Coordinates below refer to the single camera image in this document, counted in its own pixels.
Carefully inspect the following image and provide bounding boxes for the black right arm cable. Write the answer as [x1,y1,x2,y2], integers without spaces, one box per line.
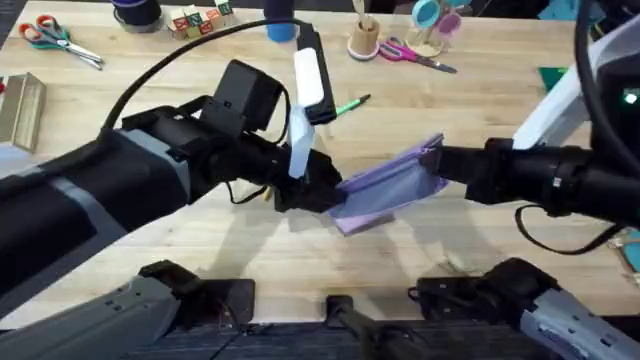
[514,203,624,257]

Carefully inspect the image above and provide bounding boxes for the green board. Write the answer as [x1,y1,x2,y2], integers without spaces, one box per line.
[538,65,570,94]

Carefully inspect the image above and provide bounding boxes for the orange and teal scissors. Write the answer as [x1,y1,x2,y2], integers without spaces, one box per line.
[18,14,105,71]

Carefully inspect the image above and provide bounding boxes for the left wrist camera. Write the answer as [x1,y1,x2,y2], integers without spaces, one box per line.
[199,58,284,139]

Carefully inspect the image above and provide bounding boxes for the heap of toy blocks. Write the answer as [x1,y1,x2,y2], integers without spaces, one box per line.
[167,0,237,41]

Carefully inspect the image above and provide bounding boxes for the blue cylinder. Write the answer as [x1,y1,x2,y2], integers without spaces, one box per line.
[262,0,299,44]

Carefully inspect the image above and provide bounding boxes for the black rail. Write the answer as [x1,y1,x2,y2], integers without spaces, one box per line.
[119,319,640,360]

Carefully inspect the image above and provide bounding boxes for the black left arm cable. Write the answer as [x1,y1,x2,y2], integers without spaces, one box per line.
[101,17,304,132]

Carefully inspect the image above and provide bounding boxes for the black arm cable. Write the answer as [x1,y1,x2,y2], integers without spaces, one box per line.
[101,17,304,132]
[514,203,624,257]

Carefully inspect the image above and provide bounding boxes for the green pen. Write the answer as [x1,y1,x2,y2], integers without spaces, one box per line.
[335,93,372,117]

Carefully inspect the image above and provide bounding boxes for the purple soft zip bag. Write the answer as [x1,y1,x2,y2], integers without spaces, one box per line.
[327,132,450,237]

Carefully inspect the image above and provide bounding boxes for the wooden utensil holder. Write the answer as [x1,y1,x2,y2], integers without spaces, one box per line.
[346,0,382,62]

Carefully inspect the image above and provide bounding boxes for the gold box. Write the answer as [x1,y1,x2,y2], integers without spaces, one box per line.
[0,72,48,154]

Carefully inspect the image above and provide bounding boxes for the pink scissors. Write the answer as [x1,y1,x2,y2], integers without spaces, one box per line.
[378,38,459,75]

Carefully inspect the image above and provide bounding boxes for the black centre post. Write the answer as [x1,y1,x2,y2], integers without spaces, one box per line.
[324,294,419,360]

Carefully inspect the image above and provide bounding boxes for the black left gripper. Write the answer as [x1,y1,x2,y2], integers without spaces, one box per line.
[122,104,349,214]

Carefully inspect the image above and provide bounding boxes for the cup stand with coloured cups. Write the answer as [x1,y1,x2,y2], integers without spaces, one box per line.
[403,0,472,59]

